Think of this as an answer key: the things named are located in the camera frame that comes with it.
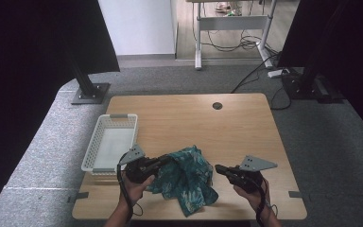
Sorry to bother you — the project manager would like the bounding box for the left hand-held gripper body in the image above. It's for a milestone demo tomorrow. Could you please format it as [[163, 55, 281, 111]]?
[[118, 144, 159, 184]]

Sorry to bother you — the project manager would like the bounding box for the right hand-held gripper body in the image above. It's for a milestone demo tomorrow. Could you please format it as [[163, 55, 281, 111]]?
[[228, 154, 279, 194]]

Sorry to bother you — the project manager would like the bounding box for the teal floral shirt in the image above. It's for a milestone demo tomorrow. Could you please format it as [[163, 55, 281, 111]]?
[[146, 145, 219, 218]]

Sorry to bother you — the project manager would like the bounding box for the person's right hand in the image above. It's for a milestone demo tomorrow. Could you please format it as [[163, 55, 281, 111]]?
[[233, 179, 271, 213]]

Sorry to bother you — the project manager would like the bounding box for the person's left hand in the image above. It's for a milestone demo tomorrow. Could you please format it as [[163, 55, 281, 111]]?
[[119, 174, 156, 206]]

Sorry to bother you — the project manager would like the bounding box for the white plastic basket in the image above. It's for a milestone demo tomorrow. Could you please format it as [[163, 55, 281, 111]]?
[[80, 113, 139, 176]]

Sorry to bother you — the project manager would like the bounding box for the black metal stand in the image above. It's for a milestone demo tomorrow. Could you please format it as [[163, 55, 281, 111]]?
[[60, 46, 112, 106], [282, 0, 346, 104]]

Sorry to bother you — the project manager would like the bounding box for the white power strip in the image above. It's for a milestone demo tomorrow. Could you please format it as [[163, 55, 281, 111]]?
[[267, 68, 290, 79]]

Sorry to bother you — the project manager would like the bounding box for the black curtain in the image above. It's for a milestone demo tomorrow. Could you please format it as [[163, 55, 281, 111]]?
[[0, 0, 121, 218], [277, 0, 363, 145]]

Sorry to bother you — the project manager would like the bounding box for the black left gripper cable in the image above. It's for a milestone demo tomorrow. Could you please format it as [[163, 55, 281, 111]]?
[[116, 151, 145, 223]]

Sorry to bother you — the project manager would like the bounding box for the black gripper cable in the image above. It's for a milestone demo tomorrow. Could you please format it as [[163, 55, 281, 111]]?
[[116, 151, 145, 223], [254, 178, 279, 227]]

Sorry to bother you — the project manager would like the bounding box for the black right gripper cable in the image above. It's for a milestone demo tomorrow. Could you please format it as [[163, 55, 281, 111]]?
[[254, 178, 279, 227]]

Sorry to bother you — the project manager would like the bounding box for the looped black floor cable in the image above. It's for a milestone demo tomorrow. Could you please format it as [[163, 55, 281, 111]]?
[[269, 84, 293, 112]]

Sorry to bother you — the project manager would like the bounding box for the long black floor cable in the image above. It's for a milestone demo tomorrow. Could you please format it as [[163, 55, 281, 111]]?
[[231, 52, 280, 95]]

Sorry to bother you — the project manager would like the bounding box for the bundle of black cables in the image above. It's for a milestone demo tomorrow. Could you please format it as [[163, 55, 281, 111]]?
[[201, 29, 279, 53]]

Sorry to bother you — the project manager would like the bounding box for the white desk frame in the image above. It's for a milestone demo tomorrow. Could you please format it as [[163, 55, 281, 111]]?
[[186, 0, 280, 71]]

